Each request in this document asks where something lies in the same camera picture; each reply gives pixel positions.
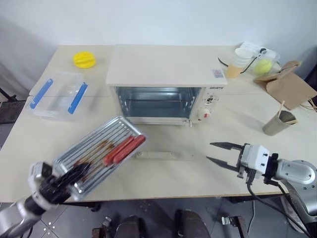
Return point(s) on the grey crumpled paper cup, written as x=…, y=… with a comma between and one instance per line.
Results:
x=275, y=125

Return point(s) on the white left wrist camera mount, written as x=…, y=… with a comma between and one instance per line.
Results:
x=34, y=171

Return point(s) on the red sausage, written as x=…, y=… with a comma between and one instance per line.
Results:
x=131, y=148
x=119, y=150

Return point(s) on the clear container with yellow ball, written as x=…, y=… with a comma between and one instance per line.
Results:
x=275, y=59

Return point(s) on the yellow tennis ball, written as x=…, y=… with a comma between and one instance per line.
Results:
x=263, y=66

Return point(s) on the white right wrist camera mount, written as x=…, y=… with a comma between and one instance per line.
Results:
x=257, y=156

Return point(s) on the brown paper bag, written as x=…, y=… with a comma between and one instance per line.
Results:
x=289, y=86

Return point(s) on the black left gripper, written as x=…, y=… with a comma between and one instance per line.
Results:
x=53, y=189

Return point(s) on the wooden stir stick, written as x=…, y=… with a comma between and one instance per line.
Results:
x=280, y=109

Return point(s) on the silver ribbed metal tray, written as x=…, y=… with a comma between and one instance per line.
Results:
x=104, y=138

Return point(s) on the brown paper cup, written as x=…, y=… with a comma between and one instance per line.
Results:
x=234, y=72

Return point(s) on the clear plastic storage container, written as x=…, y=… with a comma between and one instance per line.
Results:
x=59, y=99

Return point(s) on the black mesh object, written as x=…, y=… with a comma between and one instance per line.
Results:
x=11, y=111

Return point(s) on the blue container clip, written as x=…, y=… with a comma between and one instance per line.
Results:
x=40, y=94
x=78, y=98

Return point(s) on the oven code sticker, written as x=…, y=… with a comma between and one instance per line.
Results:
x=217, y=73

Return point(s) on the white paper cup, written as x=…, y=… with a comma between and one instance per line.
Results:
x=242, y=55

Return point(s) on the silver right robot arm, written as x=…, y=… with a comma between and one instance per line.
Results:
x=297, y=171

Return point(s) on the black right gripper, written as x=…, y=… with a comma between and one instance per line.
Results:
x=251, y=177

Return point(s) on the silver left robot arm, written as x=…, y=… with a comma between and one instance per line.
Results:
x=15, y=218

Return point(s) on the glass toaster oven door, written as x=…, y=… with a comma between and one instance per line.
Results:
x=158, y=155

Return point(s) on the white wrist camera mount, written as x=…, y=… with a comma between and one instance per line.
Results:
x=257, y=156
x=34, y=171

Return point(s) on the white toaster oven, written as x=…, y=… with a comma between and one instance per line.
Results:
x=158, y=67

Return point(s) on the white printed paper sheet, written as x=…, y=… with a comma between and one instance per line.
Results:
x=248, y=45

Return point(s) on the dark rounded shape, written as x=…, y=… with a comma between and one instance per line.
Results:
x=192, y=224
x=133, y=228

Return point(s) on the caster wheel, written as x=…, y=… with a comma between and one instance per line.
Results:
x=227, y=220

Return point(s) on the yellow ribbed round toy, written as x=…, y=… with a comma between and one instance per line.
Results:
x=84, y=59

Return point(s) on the white oven knob red mark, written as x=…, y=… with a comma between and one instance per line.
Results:
x=205, y=114

